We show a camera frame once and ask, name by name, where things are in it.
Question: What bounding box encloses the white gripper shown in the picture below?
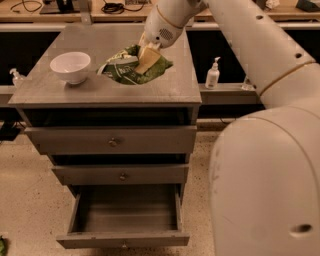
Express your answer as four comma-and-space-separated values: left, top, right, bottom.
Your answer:
135, 0, 207, 74

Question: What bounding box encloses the green jalapeno chip bag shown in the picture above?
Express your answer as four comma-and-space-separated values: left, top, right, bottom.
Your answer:
97, 45, 173, 85

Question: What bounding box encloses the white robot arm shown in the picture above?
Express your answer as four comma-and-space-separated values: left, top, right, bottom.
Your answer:
141, 0, 320, 256

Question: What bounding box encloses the grey top drawer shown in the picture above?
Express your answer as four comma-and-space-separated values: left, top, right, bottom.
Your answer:
25, 126, 197, 155

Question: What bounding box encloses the grey drawer cabinet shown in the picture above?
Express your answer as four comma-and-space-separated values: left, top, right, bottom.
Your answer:
8, 23, 203, 250

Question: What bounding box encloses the grey open bottom drawer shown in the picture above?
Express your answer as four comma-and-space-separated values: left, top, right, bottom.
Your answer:
57, 184, 189, 249

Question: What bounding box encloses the white pump lotion bottle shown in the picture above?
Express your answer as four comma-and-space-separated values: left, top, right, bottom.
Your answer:
205, 57, 220, 89

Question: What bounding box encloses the white ceramic bowl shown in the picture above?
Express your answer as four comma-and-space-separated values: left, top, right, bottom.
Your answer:
50, 52, 91, 84

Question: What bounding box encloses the clear plastic water bottle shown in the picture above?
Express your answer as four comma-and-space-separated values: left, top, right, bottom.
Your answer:
242, 77, 256, 91

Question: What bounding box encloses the black monitor stand base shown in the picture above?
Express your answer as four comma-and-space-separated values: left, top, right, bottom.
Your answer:
40, 0, 80, 14

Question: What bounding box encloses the clear pump dispenser bottle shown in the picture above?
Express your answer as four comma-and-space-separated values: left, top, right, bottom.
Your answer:
9, 68, 26, 87

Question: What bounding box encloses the green object at floor edge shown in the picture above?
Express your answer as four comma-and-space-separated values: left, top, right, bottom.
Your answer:
0, 236, 6, 256

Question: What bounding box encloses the black coiled cable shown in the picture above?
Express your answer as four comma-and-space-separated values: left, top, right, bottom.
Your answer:
101, 0, 148, 16

